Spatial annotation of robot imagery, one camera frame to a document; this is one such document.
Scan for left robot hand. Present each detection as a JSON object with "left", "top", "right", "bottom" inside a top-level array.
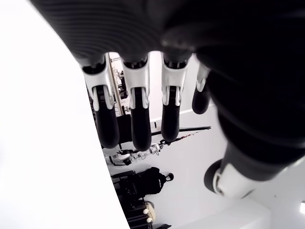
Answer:
[{"left": 28, "top": 0, "right": 305, "bottom": 198}]

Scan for black gantry pole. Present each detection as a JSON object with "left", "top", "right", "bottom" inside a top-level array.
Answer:
[{"left": 150, "top": 125, "right": 212, "bottom": 138}]

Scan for metal shelf rack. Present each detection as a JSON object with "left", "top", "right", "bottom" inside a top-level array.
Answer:
[{"left": 108, "top": 52, "right": 131, "bottom": 118}]

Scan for black backpack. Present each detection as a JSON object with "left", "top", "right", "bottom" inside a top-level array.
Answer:
[{"left": 133, "top": 167, "right": 174, "bottom": 196}]

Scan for black chair under backpack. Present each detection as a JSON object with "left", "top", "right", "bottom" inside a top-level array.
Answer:
[{"left": 111, "top": 170, "right": 146, "bottom": 201}]

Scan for beige plush toy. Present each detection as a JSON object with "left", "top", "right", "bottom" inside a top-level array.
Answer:
[{"left": 142, "top": 200, "right": 156, "bottom": 224}]

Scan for black stool row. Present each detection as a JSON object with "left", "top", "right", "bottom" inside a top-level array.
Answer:
[{"left": 123, "top": 198, "right": 172, "bottom": 229}]

